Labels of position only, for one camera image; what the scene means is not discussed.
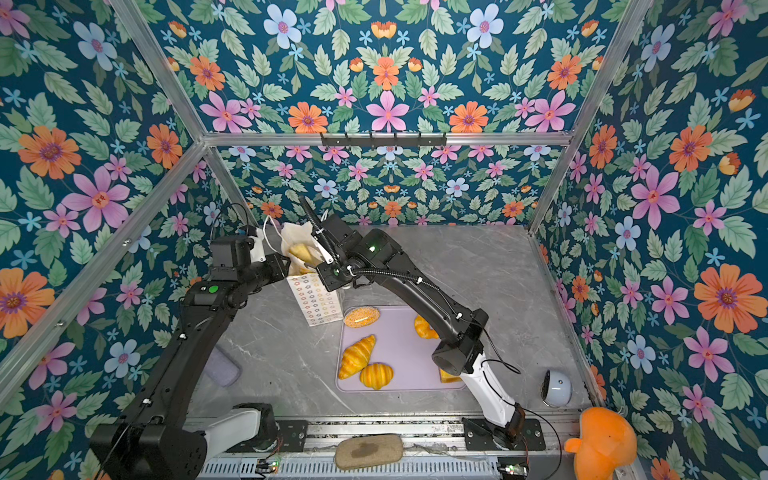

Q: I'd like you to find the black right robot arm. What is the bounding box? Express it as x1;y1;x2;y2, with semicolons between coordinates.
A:
307;210;526;448

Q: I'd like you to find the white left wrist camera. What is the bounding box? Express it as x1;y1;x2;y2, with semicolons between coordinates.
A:
247;226;266;263

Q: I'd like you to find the ring shaped golden bread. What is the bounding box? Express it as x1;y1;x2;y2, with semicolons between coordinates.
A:
413;316;439;340

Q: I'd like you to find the brown stone-like sponge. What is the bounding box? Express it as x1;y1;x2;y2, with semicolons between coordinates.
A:
334;434;404;471

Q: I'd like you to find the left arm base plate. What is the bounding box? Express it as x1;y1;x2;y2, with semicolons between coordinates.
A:
227;420;309;454

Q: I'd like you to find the golden croissant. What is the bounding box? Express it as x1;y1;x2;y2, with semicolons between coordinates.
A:
338;335;376;380

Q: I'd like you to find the square toast slice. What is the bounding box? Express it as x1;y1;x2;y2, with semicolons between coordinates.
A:
439;369;462;384

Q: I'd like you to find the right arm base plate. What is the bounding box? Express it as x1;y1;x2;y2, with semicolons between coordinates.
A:
461;417;547;452

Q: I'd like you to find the lilac silicone mat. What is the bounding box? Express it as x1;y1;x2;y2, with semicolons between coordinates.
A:
335;306;465;393

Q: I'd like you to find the small ridged shell bread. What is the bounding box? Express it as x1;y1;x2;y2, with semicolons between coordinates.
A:
359;363;394;390

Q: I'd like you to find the oblong braided bread roll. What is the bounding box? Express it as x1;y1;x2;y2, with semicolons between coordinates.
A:
289;243;318;268

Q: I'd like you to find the white patterned paper bag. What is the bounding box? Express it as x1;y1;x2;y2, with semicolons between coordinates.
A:
263;217;343;327

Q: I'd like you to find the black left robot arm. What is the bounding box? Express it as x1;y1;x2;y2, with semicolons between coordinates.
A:
90;236;290;479

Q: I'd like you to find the round sesame bun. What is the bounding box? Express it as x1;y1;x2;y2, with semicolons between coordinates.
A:
343;306;381;328

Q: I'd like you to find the black hook rail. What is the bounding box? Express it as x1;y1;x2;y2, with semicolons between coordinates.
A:
320;133;448;148

